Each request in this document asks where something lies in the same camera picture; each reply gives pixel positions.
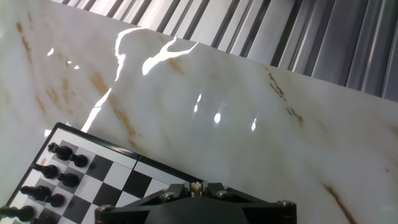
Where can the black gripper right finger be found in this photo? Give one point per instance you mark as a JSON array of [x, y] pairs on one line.
[[264, 213]]

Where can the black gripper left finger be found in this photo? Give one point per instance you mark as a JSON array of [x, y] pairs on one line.
[[140, 213]]

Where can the black chess pawn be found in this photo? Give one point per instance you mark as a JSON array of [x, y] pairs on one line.
[[56, 200], [80, 160], [42, 220], [70, 180]]

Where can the glossy marble-pattern mat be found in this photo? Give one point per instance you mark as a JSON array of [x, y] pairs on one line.
[[217, 140]]

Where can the black chess bishop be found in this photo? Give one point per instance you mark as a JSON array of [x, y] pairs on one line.
[[38, 192]]

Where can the black-framed magnetic chessboard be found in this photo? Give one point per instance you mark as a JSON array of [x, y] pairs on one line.
[[105, 168]]

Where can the black chess king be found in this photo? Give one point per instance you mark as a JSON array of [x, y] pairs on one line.
[[23, 213]]

